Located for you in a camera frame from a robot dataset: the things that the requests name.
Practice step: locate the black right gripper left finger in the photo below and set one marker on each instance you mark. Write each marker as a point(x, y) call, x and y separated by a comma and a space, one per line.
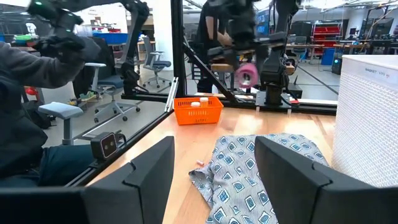
point(136, 193)

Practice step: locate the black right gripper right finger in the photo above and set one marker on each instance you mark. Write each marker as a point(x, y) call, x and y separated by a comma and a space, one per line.
point(295, 186)

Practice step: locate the pink bandage roll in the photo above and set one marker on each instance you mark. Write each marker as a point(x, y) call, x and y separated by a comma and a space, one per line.
point(247, 76)

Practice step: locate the grey patterned cloth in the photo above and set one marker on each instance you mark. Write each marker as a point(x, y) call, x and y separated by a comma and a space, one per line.
point(236, 174)

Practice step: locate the red arm base button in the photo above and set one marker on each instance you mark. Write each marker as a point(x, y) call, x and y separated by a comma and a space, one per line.
point(294, 101)

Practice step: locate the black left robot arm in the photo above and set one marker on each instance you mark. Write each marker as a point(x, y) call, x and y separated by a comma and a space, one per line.
point(273, 77)

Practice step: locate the wooden workbench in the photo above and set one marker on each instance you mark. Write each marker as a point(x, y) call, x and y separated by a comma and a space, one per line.
point(222, 67)

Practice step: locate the person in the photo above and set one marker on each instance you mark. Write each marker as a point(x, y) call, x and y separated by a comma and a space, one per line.
point(205, 31)
point(21, 124)

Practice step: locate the small pink wrapper piece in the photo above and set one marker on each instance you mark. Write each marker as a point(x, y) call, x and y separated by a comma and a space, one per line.
point(200, 162)

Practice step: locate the red shelf rack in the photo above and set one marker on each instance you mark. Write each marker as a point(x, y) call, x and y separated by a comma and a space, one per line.
point(326, 34)

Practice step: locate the orange plastic basket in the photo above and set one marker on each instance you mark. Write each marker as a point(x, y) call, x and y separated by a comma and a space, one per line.
point(197, 115)

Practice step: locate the grey office chair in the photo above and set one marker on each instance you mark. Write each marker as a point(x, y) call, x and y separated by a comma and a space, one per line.
point(155, 63)

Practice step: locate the white plastic storage basket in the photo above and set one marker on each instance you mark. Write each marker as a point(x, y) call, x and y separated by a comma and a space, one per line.
point(363, 124)

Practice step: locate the grey chair armrest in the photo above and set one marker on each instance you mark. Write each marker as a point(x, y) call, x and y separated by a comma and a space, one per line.
point(60, 110)

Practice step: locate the blue seat office chair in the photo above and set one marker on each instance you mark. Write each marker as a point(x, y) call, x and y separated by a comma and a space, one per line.
point(109, 84)

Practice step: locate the blue storage bin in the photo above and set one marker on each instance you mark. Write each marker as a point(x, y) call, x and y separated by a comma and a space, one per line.
point(110, 38)

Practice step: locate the black table camera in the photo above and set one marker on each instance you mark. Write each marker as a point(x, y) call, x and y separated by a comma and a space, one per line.
point(104, 145)

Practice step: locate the black table frame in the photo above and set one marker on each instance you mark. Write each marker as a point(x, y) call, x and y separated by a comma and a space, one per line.
point(178, 46)

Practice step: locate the silver aluminium rail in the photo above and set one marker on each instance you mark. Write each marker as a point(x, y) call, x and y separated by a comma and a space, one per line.
point(171, 93)

